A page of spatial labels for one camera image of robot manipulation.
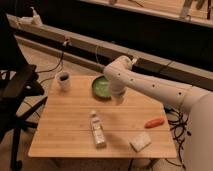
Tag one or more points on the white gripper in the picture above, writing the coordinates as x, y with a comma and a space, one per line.
118, 96

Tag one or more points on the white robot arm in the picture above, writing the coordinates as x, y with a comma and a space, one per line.
188, 99

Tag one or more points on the green bowl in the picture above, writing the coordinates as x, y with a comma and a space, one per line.
100, 87

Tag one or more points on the white plastic bottle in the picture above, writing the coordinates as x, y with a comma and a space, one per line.
97, 130

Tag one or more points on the orange carrot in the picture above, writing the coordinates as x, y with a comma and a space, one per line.
154, 123

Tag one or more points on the wooden table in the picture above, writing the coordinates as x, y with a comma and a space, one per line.
64, 128

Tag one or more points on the white sponge block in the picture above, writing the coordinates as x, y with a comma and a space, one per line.
140, 141

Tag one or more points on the white mug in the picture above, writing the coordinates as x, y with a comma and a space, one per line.
63, 79

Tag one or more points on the black office chair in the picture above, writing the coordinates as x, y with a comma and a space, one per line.
18, 80

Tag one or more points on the white spray bottle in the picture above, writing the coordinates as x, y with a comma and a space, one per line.
36, 17

